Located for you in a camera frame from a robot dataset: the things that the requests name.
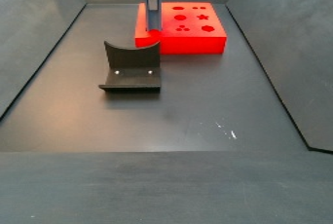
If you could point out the black curved holder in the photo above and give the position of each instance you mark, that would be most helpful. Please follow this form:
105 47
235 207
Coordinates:
133 68

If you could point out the red shape sorter block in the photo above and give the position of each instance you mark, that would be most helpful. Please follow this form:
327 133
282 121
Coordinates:
191 29

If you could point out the blue arch block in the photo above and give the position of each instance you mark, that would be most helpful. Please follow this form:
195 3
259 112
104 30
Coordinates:
154 17

